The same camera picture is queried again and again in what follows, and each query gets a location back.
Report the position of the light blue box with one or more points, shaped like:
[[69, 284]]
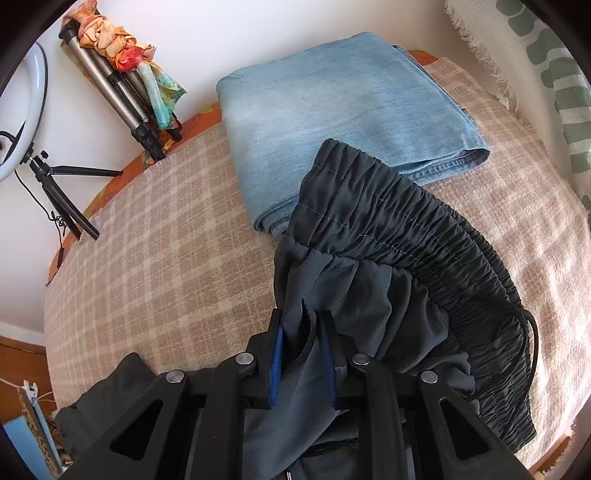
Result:
[[27, 447]]

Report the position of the beige plaid blanket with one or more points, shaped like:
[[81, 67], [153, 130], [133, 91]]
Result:
[[161, 230]]

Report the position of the dark grey pants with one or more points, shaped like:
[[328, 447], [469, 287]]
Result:
[[392, 258]]

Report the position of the colourful knotted scarf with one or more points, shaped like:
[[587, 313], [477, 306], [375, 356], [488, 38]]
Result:
[[106, 37]]

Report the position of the folded silver tripod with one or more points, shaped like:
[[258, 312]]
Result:
[[99, 78]]

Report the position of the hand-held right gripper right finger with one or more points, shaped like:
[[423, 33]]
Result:
[[328, 369]]

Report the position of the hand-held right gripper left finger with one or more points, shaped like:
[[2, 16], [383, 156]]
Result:
[[276, 364]]

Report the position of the folded blue jeans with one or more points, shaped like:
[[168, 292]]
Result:
[[332, 106]]

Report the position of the small black tripod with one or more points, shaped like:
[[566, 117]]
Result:
[[44, 175]]

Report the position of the green and white cushion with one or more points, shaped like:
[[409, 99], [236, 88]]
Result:
[[531, 55]]

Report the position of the leopard print board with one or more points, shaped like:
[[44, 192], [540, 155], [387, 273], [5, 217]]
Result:
[[39, 424]]

